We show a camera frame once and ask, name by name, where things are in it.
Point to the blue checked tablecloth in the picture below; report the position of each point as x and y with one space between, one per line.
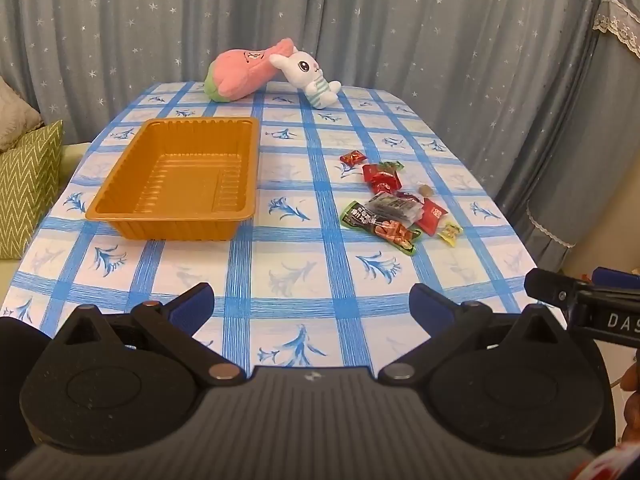
300 260

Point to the green zigzag pillow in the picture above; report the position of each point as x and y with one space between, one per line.
30 185

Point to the person's right hand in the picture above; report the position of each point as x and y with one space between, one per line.
634 410

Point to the red foil snack packet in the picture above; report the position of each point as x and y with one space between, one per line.
382 181

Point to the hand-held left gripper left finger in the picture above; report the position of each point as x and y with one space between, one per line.
192 305

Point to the orange plastic tray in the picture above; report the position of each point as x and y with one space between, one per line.
190 180

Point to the red green printed snack packet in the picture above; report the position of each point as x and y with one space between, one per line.
391 165

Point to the white rabbit plush toy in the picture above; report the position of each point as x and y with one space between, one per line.
305 67

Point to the pink plush toy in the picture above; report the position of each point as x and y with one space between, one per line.
240 72

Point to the grey star print curtain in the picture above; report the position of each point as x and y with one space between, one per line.
400 25

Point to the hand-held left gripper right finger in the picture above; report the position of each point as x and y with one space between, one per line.
430 305

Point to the pale green sofa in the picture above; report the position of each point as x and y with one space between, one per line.
72 157

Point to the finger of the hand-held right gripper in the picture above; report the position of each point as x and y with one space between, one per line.
547 287
615 276

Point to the long green dark snack packet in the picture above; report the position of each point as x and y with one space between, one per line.
380 227

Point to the beige pillow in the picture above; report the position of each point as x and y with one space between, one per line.
15 110

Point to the red white candy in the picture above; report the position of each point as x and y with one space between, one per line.
431 215

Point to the green brown candy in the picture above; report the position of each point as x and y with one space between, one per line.
425 191

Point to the dark clear snack packet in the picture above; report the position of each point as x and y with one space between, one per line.
395 207

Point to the yellow candy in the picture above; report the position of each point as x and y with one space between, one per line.
450 234

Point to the red white clothing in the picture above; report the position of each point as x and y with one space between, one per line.
610 465

